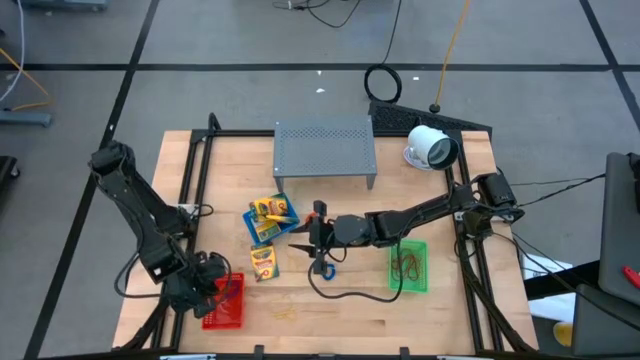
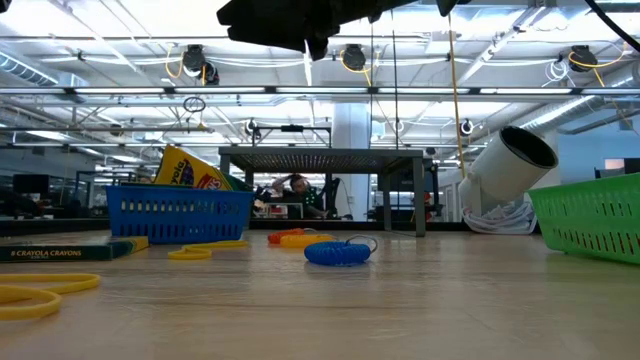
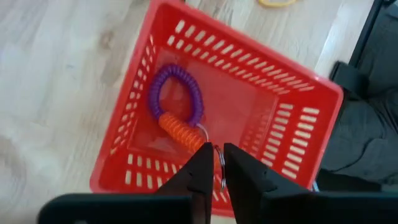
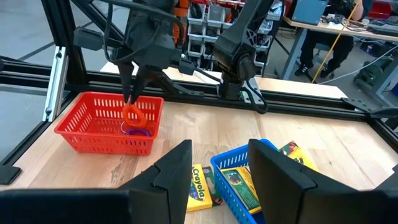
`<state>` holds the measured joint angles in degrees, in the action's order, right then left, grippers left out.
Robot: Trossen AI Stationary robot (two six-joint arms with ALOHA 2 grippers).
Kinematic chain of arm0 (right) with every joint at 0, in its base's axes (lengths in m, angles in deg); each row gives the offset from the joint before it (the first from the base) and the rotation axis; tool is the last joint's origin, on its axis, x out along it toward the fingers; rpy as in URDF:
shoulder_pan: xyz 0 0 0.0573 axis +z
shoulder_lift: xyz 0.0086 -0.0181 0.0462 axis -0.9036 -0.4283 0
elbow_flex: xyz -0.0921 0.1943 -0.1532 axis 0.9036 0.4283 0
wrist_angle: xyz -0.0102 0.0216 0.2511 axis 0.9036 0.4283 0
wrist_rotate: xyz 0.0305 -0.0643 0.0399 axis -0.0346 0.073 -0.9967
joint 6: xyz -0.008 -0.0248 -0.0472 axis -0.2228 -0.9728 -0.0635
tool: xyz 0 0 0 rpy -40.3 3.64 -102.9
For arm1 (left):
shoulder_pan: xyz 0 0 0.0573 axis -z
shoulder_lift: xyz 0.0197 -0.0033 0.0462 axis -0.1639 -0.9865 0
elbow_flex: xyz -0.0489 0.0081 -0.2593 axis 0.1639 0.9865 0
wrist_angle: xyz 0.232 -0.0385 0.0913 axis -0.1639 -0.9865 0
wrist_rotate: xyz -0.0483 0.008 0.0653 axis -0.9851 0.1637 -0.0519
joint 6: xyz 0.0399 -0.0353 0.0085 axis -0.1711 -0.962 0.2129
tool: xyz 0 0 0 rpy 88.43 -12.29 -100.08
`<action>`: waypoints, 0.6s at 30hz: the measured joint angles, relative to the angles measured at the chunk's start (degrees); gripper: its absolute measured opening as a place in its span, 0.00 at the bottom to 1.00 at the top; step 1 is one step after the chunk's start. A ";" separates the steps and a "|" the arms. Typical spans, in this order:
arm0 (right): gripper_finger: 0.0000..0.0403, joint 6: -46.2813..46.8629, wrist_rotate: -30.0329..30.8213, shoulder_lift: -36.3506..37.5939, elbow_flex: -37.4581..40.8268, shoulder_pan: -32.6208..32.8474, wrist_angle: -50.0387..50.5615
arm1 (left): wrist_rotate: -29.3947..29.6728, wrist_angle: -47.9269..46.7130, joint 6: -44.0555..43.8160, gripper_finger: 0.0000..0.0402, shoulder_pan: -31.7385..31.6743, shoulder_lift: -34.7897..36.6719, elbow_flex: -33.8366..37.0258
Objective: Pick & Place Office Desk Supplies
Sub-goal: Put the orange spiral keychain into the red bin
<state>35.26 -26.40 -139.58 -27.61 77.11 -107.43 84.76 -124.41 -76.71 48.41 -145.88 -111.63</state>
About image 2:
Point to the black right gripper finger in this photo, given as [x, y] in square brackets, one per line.
[280, 25]

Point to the yellow green Crayola crayon box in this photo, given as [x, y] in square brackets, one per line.
[180, 170]
[50, 253]

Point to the blue plastic basket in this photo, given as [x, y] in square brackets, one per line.
[175, 194]

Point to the yellow rubber band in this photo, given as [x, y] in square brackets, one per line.
[171, 254]
[56, 301]

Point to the grey perforated metal shelf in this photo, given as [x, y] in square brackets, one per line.
[320, 160]

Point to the person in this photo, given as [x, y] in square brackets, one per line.
[300, 187]

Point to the black computer monitor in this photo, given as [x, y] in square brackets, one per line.
[632, 167]

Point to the green plastic basket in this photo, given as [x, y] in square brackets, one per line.
[590, 220]

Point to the silver ventilation duct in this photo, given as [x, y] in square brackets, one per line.
[575, 112]

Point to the black aluminium table frame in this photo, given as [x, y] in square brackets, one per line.
[50, 227]

